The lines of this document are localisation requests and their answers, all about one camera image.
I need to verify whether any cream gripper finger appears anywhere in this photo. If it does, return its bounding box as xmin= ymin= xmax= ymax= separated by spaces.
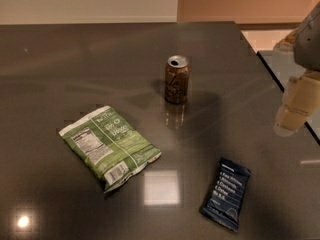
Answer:
xmin=273 ymin=29 xmax=297 ymax=53
xmin=274 ymin=70 xmax=320 ymax=137

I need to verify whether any orange La Croix can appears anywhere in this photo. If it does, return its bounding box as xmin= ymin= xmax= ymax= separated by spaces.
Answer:
xmin=165 ymin=55 xmax=190 ymax=104

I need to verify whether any dark blue RXBAR wrapper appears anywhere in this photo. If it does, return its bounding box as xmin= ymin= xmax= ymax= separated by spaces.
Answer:
xmin=200 ymin=158 xmax=251 ymax=232

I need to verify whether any green chip bag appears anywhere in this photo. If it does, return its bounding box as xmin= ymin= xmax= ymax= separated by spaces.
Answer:
xmin=59 ymin=106 xmax=161 ymax=193

